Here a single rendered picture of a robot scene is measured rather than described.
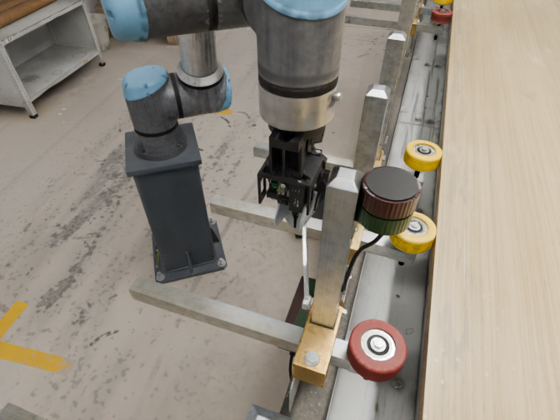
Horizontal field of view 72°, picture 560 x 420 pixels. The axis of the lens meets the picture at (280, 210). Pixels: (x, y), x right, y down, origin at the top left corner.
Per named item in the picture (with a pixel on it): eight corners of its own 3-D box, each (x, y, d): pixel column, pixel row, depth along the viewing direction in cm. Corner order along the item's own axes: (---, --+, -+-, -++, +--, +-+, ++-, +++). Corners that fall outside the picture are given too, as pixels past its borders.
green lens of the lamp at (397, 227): (351, 227, 42) (353, 213, 40) (361, 192, 46) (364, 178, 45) (407, 241, 41) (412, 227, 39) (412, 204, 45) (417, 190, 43)
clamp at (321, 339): (291, 377, 59) (292, 363, 56) (314, 305, 68) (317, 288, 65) (327, 390, 58) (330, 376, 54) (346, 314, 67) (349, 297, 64)
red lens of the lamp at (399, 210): (354, 211, 40) (357, 196, 39) (364, 177, 44) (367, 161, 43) (413, 225, 39) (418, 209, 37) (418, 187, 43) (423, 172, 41)
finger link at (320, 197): (294, 207, 59) (296, 162, 53) (297, 200, 60) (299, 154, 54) (323, 214, 58) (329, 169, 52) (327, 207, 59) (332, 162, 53)
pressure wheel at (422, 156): (412, 202, 91) (424, 162, 83) (389, 182, 96) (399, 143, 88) (437, 190, 94) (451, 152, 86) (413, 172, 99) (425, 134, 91)
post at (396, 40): (354, 209, 109) (387, 33, 76) (357, 201, 112) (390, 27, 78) (367, 212, 108) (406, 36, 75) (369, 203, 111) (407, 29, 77)
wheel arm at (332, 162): (253, 159, 104) (252, 146, 101) (257, 152, 106) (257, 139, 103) (419, 194, 94) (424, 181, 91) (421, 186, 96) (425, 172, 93)
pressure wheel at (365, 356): (336, 392, 60) (344, 359, 52) (347, 346, 65) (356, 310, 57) (387, 410, 58) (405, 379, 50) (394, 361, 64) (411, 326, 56)
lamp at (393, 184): (336, 308, 54) (357, 193, 39) (344, 277, 58) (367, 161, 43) (377, 321, 52) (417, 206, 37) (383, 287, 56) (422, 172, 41)
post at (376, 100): (334, 277, 92) (365, 90, 59) (337, 266, 95) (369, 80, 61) (348, 282, 91) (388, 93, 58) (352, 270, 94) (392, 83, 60)
